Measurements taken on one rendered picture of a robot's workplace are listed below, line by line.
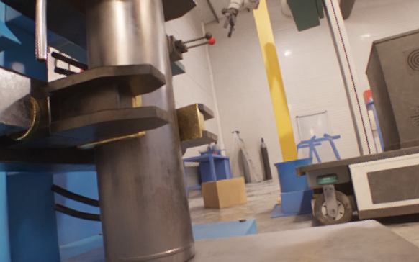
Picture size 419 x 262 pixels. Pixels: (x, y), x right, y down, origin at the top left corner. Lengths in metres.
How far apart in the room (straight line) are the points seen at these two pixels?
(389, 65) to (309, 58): 10.64
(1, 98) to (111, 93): 0.17
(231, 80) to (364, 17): 5.72
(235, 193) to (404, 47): 2.34
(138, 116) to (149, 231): 0.27
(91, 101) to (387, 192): 1.22
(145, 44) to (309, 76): 11.31
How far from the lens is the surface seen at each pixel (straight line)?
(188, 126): 0.79
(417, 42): 1.62
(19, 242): 0.96
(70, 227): 2.32
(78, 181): 2.24
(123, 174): 0.65
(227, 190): 3.30
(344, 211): 1.53
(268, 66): 3.35
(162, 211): 0.65
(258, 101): 11.70
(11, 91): 0.52
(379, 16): 13.25
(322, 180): 1.48
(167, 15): 1.09
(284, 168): 2.17
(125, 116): 0.48
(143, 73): 0.50
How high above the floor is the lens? 0.32
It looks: 10 degrees up
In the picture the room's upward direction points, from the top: 8 degrees counter-clockwise
